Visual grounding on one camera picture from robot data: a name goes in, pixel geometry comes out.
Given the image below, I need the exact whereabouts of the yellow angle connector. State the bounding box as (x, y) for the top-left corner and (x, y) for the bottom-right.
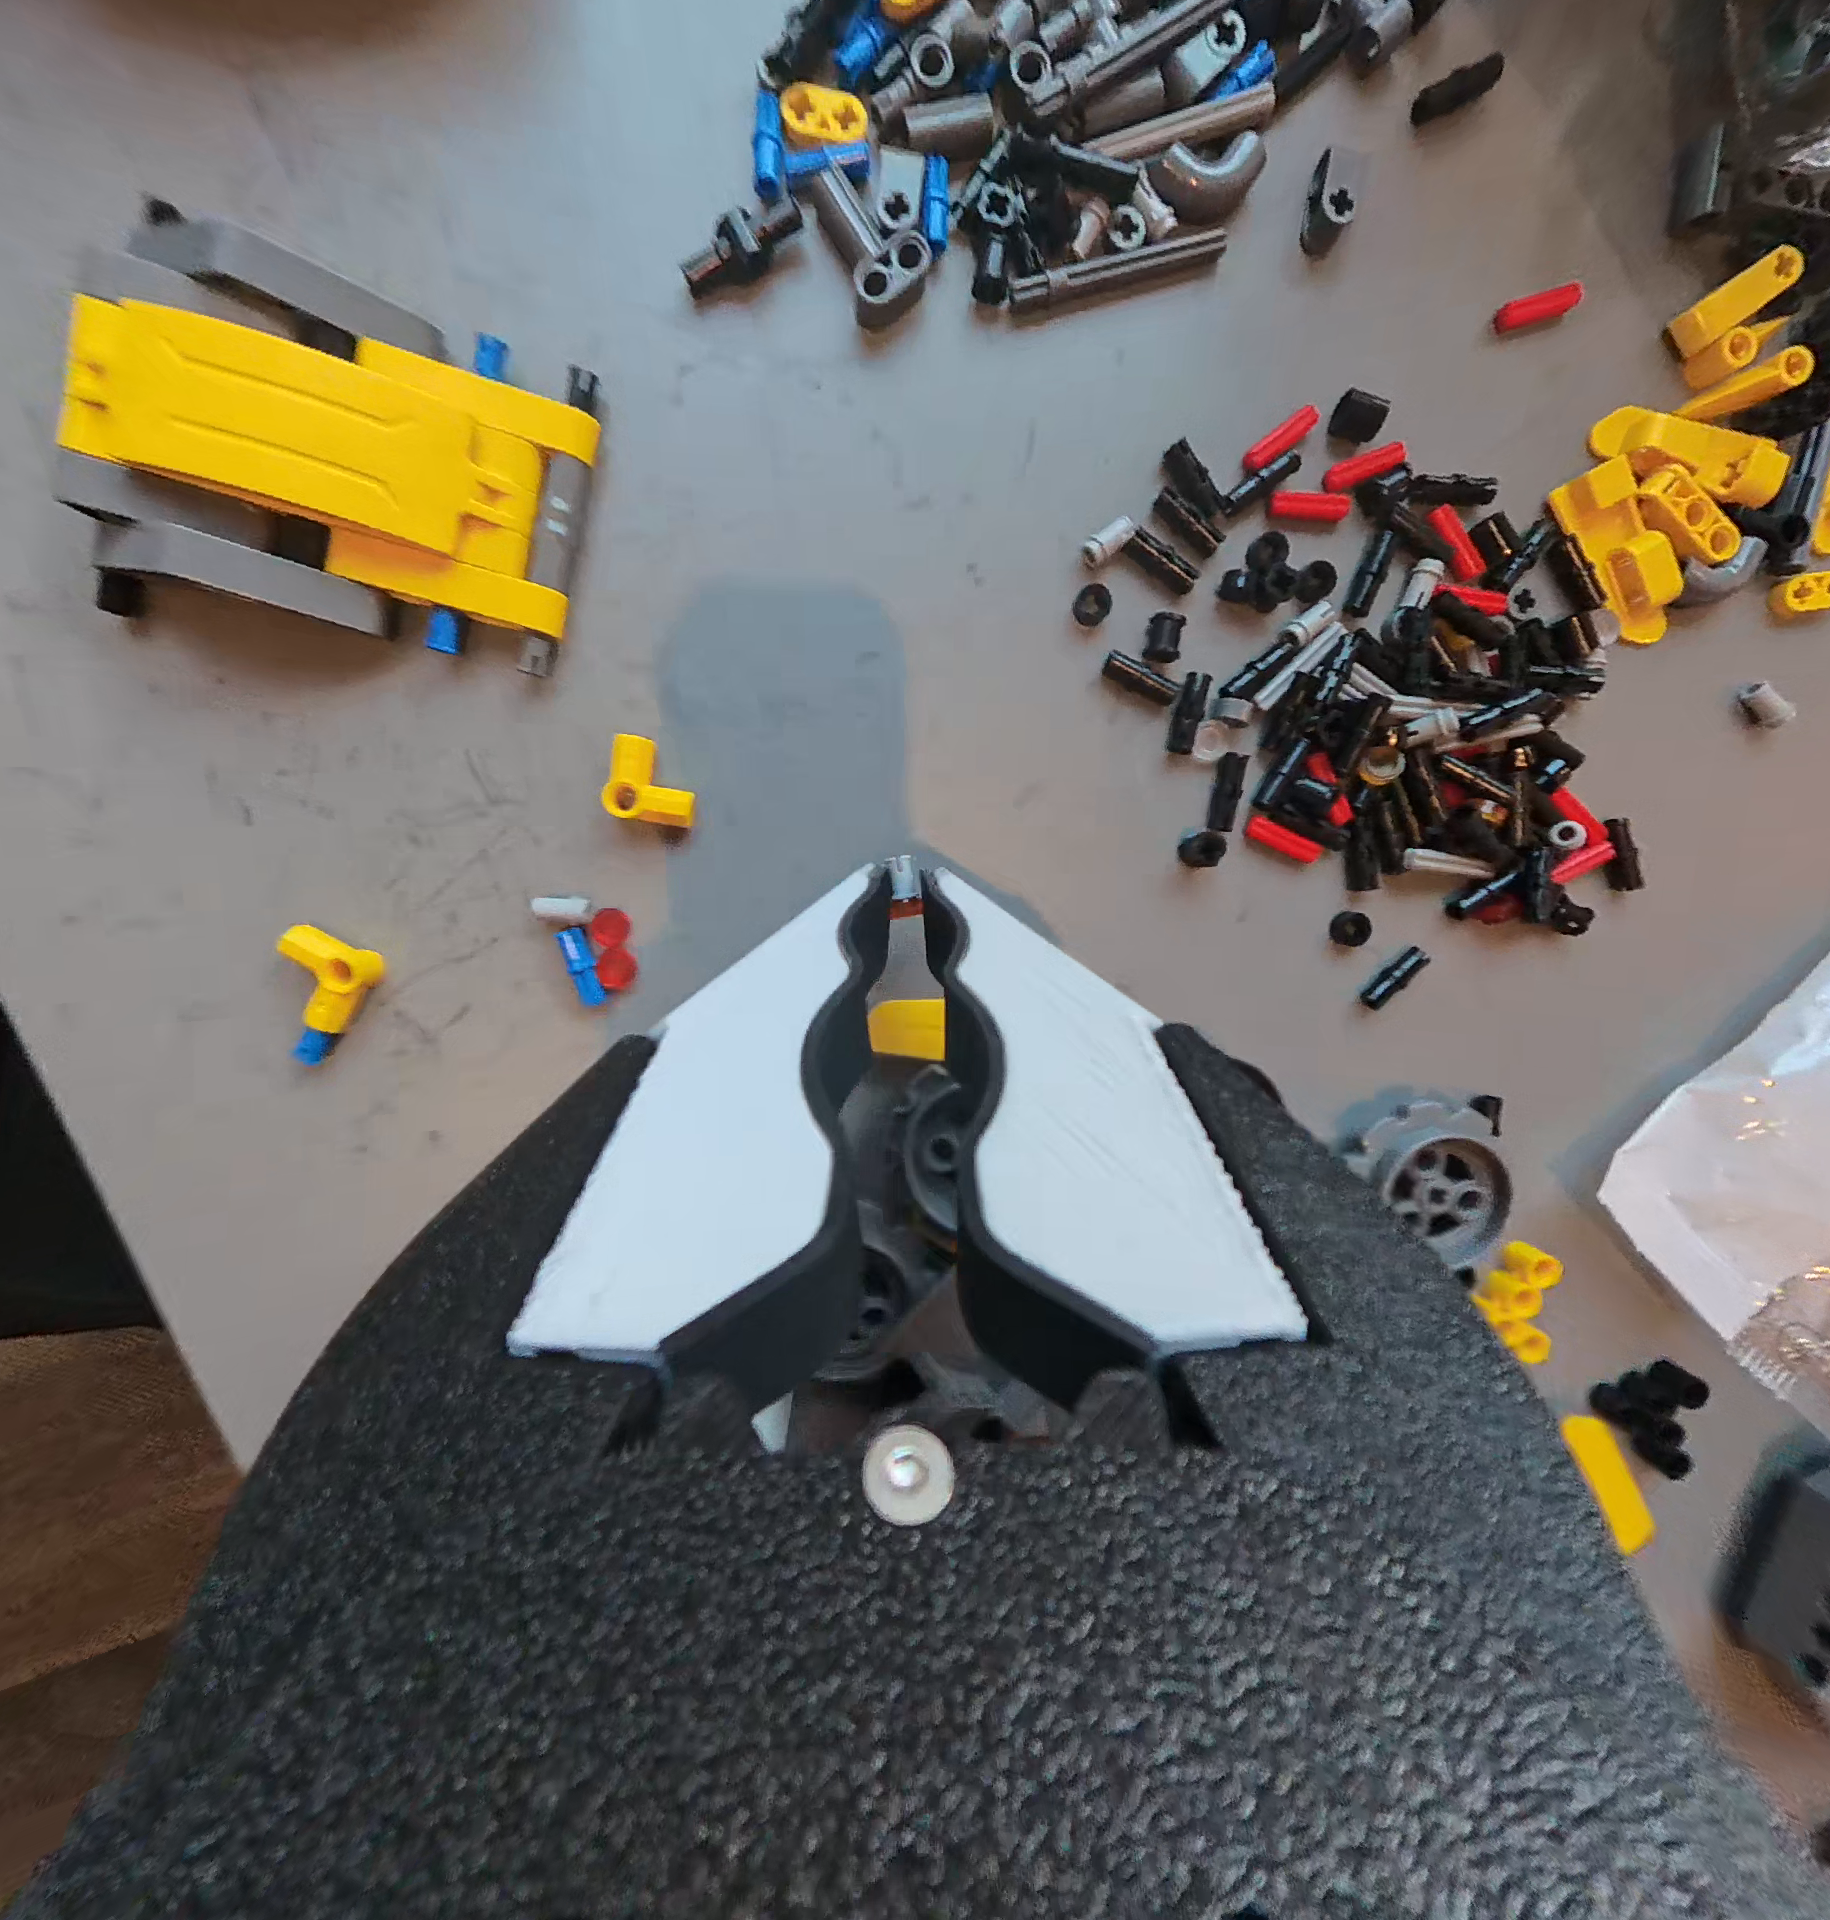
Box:
(601, 731), (698, 832)
(277, 924), (391, 1038)

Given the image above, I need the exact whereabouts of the dark grey curved piece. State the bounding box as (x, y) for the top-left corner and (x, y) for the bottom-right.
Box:
(1669, 121), (1735, 239)

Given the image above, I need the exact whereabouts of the black connector cluster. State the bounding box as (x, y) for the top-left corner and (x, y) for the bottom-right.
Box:
(1586, 1356), (1713, 1481)

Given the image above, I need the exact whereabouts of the black elbow piece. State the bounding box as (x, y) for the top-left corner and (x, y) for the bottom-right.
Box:
(1296, 143), (1372, 257)

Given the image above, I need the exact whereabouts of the black long pin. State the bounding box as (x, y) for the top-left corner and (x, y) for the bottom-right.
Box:
(1410, 51), (1507, 126)

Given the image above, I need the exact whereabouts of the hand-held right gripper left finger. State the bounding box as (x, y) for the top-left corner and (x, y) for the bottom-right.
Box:
(506, 862), (900, 1420)

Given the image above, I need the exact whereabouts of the grey desk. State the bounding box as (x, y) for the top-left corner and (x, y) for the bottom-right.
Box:
(0, 0), (1830, 1861)

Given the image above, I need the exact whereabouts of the grey sprocket wheel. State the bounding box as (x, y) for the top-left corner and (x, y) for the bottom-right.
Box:
(1335, 1091), (1518, 1279)
(832, 1063), (980, 1247)

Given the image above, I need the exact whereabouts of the grey battery box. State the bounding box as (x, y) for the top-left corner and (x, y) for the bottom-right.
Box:
(1715, 1444), (1830, 1700)

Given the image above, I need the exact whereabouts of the pile of yellow pieces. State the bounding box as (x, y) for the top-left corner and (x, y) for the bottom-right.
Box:
(1545, 244), (1830, 647)

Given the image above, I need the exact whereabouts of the yellow beam chassis assembly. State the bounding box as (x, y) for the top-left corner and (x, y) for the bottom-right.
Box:
(1466, 1241), (1661, 1558)

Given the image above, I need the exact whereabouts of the yellow and grey brick assembly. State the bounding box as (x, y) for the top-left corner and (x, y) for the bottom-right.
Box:
(52, 193), (607, 680)

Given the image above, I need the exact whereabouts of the pile of blue grey pieces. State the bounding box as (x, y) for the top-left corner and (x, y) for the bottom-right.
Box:
(681, 0), (1454, 330)

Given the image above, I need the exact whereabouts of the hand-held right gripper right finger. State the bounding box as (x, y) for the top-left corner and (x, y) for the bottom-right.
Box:
(922, 866), (1313, 1420)

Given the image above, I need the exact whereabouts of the pile of black red pieces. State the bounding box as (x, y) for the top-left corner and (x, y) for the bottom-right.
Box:
(1073, 390), (1649, 939)

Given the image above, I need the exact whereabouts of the empty clear plastic bag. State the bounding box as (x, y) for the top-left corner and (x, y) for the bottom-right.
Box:
(1596, 911), (1830, 1411)

